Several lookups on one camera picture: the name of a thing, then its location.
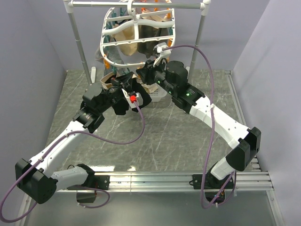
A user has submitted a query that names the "black underwear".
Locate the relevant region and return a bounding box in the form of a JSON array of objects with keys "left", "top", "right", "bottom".
[{"left": 100, "top": 72, "right": 152, "bottom": 115}]

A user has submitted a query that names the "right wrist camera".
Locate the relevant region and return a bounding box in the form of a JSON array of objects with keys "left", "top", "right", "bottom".
[{"left": 153, "top": 42, "right": 171, "bottom": 67}]

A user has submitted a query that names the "white plastic basket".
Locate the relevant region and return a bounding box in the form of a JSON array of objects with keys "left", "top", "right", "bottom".
[{"left": 149, "top": 85, "right": 167, "bottom": 102}]

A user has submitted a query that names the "dark olive hanging underwear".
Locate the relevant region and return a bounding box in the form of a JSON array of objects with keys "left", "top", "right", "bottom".
[{"left": 136, "top": 24, "right": 174, "bottom": 59}]

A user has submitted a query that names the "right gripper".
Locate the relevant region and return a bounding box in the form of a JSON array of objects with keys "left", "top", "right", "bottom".
[{"left": 136, "top": 57, "right": 176, "bottom": 96}]

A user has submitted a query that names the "white clip hanger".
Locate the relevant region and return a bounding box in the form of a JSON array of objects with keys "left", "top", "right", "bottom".
[{"left": 96, "top": 0, "right": 175, "bottom": 71}]

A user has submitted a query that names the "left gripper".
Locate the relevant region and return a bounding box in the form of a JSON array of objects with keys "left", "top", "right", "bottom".
[{"left": 98, "top": 72, "right": 134, "bottom": 113}]

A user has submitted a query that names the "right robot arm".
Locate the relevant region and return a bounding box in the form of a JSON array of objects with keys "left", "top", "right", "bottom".
[{"left": 136, "top": 60, "right": 261, "bottom": 188}]

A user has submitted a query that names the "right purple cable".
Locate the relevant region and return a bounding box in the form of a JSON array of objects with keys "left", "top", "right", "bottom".
[{"left": 164, "top": 44, "right": 237, "bottom": 210}]

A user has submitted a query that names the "striped grey hanging underwear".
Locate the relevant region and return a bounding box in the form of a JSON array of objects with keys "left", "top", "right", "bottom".
[{"left": 95, "top": 46, "right": 130, "bottom": 75}]

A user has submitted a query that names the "purple cable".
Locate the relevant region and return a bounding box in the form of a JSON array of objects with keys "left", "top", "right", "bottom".
[
  {"left": 164, "top": 44, "right": 237, "bottom": 210},
  {"left": 0, "top": 103, "right": 146, "bottom": 223}
]

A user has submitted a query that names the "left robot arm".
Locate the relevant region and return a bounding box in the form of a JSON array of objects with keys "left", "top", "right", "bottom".
[{"left": 15, "top": 72, "right": 144, "bottom": 204}]

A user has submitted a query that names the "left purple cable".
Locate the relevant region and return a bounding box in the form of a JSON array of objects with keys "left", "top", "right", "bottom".
[{"left": 0, "top": 103, "right": 146, "bottom": 223}]

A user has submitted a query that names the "beige hanging underwear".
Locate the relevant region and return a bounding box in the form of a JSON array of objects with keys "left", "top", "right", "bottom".
[{"left": 112, "top": 14, "right": 171, "bottom": 58}]

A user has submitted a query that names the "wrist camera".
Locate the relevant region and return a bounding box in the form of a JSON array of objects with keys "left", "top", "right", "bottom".
[
  {"left": 153, "top": 42, "right": 171, "bottom": 67},
  {"left": 121, "top": 89, "right": 143, "bottom": 108}
]

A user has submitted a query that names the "aluminium rail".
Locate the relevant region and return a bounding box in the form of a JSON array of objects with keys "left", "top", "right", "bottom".
[{"left": 25, "top": 170, "right": 275, "bottom": 193}]

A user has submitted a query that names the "beige underwear in basket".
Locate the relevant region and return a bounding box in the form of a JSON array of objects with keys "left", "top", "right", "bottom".
[{"left": 141, "top": 83, "right": 158, "bottom": 94}]

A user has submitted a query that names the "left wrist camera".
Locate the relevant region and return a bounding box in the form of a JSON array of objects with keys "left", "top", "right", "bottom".
[{"left": 121, "top": 89, "right": 143, "bottom": 108}]

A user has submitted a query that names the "white clothes rack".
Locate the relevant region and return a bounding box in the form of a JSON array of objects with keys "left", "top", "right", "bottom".
[{"left": 63, "top": 0, "right": 211, "bottom": 84}]

